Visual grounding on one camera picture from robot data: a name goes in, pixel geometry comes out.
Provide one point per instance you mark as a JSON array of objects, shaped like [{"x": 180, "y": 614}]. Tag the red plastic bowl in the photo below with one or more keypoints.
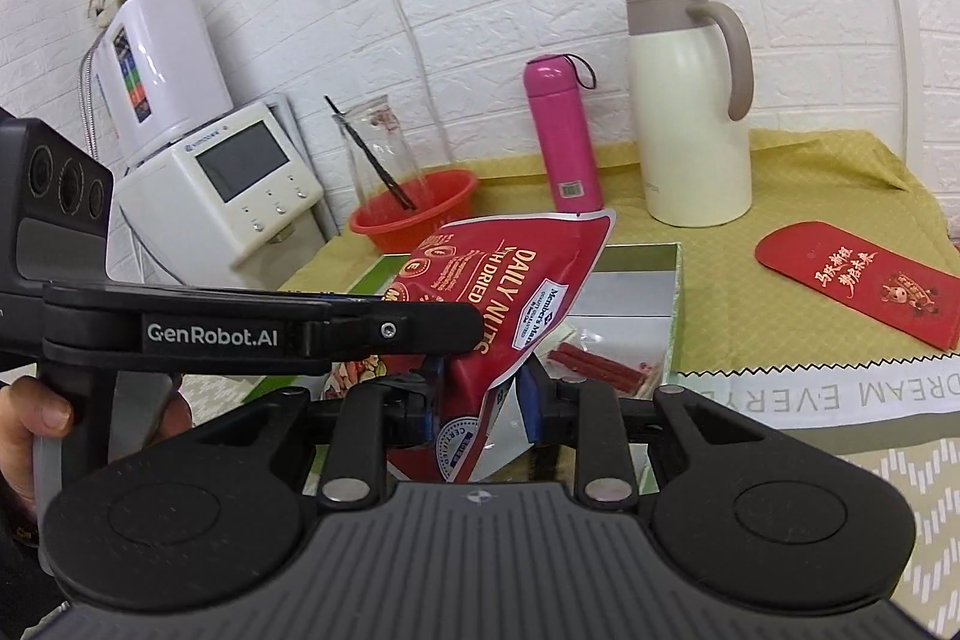
[{"x": 450, "y": 197}]

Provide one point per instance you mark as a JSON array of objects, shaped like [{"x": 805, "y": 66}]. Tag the chevron patterned cloth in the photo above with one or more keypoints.
[{"x": 922, "y": 482}]

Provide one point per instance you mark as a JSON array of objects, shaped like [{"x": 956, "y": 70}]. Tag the white dispenser with screen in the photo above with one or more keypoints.
[{"x": 172, "y": 227}]

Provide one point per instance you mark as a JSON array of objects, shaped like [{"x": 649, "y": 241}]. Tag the cream thermos jug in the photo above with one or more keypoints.
[{"x": 690, "y": 138}]

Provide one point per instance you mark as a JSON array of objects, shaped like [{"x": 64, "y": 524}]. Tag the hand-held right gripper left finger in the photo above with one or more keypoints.
[{"x": 430, "y": 430}]

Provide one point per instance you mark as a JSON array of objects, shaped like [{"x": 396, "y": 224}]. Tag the red sausage stick packet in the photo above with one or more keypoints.
[{"x": 600, "y": 362}]

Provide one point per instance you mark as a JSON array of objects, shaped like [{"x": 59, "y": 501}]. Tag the black straw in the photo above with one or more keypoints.
[{"x": 367, "y": 151}]

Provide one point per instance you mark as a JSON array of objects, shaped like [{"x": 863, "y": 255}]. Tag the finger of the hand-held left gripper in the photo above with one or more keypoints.
[{"x": 390, "y": 331}]

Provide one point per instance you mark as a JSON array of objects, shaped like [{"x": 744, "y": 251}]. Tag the green cardboard box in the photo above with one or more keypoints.
[{"x": 637, "y": 287}]

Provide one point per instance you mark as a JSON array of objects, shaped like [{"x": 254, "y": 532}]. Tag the white water ionizer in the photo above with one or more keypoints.
[{"x": 187, "y": 55}]

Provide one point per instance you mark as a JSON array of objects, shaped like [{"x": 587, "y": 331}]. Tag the yellow-green tablecloth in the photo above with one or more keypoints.
[{"x": 825, "y": 175}]

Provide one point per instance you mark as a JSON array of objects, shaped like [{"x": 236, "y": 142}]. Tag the red nut pouch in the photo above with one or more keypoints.
[{"x": 480, "y": 280}]

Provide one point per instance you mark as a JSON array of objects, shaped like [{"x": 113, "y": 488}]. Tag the pink thermos bottle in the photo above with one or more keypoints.
[{"x": 562, "y": 138}]

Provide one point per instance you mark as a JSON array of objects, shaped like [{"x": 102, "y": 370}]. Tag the red envelope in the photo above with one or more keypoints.
[{"x": 825, "y": 265}]

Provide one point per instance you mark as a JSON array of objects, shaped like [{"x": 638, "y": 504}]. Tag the person's left hand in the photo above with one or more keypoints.
[{"x": 30, "y": 415}]

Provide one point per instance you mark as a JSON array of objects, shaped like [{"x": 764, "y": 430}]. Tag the glass carafe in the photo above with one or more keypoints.
[{"x": 397, "y": 160}]

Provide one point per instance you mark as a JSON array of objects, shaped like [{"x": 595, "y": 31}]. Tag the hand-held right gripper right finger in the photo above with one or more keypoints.
[{"x": 529, "y": 404}]

